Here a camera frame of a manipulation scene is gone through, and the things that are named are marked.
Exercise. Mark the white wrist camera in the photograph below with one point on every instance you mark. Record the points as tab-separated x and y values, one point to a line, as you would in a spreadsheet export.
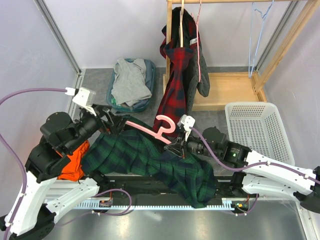
186	122
83	97

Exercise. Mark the light blue cable duct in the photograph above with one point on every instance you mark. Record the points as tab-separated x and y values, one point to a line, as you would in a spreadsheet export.
99	205

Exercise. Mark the aluminium corner profile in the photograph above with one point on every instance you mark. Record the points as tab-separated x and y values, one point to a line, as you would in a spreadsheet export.
46	13

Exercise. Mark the green plaid garment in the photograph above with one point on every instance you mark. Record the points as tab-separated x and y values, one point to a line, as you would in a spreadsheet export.
133	153

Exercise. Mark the black dotted garment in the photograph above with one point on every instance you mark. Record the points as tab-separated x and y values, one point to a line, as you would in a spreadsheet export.
196	78

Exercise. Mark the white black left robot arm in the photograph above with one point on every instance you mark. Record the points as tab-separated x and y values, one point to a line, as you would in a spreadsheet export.
30	217

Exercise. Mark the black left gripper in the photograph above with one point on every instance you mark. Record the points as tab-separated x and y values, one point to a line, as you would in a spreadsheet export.
117	123

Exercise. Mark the blue wire hanger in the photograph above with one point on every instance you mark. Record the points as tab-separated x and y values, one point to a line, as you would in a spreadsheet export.
253	51

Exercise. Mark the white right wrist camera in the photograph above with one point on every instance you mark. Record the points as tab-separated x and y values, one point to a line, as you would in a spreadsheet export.
186	122

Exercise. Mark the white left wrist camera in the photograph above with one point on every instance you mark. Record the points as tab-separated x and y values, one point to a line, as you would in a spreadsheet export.
83	97

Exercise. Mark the green tie-dye garment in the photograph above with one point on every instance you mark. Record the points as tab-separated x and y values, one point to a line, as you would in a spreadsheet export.
114	102

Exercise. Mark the orange garment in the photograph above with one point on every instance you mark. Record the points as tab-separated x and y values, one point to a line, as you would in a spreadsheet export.
73	170

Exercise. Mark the beige wooden hanger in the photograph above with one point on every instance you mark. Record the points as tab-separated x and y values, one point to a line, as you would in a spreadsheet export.
181	34

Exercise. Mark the wooden clothes rack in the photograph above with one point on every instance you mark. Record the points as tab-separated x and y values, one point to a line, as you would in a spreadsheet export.
229	87

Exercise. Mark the grey t-shirt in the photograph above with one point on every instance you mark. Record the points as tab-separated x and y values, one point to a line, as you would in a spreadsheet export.
129	86

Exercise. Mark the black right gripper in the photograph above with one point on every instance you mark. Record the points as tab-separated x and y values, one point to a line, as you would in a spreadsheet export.
178	145

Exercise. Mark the white plastic laundry basket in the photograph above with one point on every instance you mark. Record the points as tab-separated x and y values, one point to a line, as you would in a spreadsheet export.
259	126

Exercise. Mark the teal plastic basin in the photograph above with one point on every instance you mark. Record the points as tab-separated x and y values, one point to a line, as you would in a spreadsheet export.
123	107

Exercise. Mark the red navy plaid skirt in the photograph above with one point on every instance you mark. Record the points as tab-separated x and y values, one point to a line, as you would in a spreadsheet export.
173	103

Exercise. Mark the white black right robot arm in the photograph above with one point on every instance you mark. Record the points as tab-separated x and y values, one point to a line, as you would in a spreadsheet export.
253	173

